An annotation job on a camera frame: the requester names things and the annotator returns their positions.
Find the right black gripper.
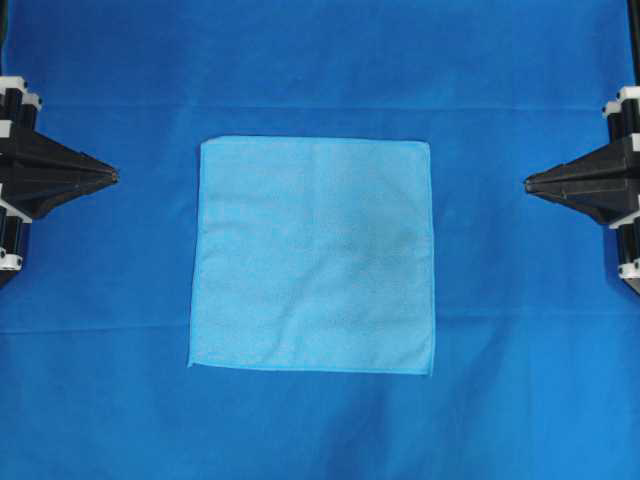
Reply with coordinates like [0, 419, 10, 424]
[524, 86, 639, 294]

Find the dark blue table cloth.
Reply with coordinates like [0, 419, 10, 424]
[1, 1, 639, 479]

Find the light blue towel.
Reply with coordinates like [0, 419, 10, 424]
[189, 136, 436, 375]

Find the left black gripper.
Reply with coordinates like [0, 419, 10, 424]
[1, 75, 119, 287]

